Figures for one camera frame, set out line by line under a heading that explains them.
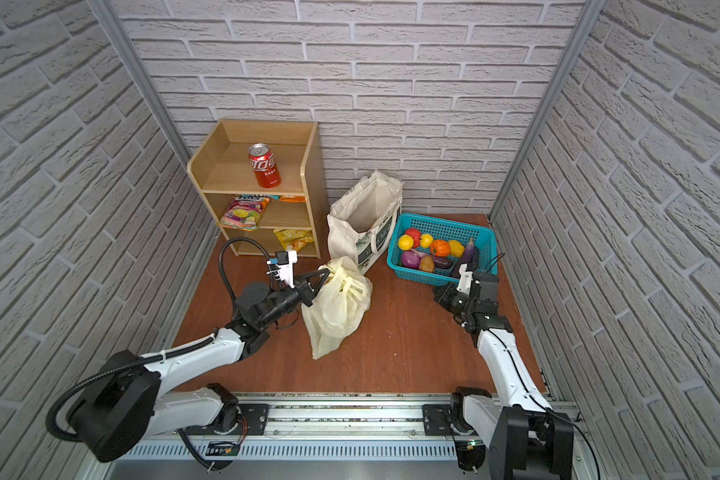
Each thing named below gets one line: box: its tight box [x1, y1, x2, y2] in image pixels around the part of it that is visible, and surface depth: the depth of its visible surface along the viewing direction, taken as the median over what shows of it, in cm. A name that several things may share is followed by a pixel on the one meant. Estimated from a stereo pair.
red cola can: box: [248, 143, 281, 189], surface depth 77 cm
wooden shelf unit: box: [187, 118, 322, 258], surface depth 94 cm
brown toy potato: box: [419, 255, 435, 273], surface depth 100 cm
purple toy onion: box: [402, 250, 421, 269], surface depth 102 cm
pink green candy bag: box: [216, 194, 272, 231], surface depth 94 cm
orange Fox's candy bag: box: [280, 195, 306, 203], surface depth 102 cm
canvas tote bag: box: [327, 170, 403, 274], surface depth 97 cm
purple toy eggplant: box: [451, 237, 475, 278], surface depth 105 cm
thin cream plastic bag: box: [301, 256, 374, 360], surface depth 75 cm
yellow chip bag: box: [273, 229, 314, 252], surface depth 109 cm
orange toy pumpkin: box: [430, 239, 451, 257], surface depth 105 cm
